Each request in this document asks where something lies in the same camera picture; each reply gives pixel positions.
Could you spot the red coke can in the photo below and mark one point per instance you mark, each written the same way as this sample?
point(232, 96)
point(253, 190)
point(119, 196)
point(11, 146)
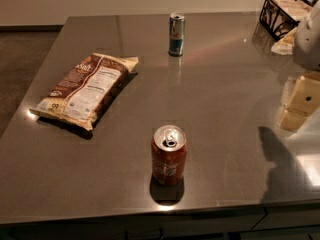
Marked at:
point(169, 149)

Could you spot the brown chip bag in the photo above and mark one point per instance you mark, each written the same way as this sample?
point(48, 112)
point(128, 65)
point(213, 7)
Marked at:
point(82, 94)

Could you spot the blue silver energy drink can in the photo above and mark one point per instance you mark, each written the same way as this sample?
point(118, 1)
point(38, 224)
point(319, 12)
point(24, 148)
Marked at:
point(176, 34)

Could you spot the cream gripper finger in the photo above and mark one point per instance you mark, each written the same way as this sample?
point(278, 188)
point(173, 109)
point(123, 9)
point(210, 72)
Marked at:
point(305, 98)
point(291, 121)

